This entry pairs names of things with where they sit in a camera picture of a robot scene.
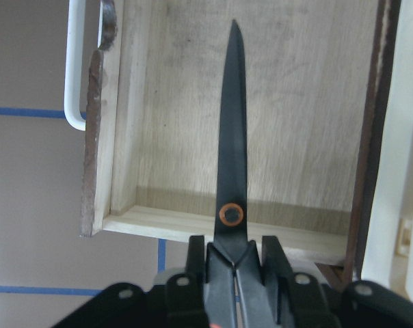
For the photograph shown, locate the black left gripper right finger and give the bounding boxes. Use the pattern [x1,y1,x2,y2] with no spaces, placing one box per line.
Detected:
[262,236,413,327]

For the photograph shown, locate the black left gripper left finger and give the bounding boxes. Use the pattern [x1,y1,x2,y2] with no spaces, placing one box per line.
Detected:
[55,236,207,327]

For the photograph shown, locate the orange grey handled scissors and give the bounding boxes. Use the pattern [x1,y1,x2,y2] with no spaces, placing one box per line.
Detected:
[204,21,276,327]

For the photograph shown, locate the dark wooden drawer cabinet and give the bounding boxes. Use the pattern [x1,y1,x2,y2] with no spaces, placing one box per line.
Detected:
[317,1,401,292]

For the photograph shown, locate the brown paper table mat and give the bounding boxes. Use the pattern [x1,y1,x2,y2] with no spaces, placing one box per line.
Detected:
[0,1,187,327]

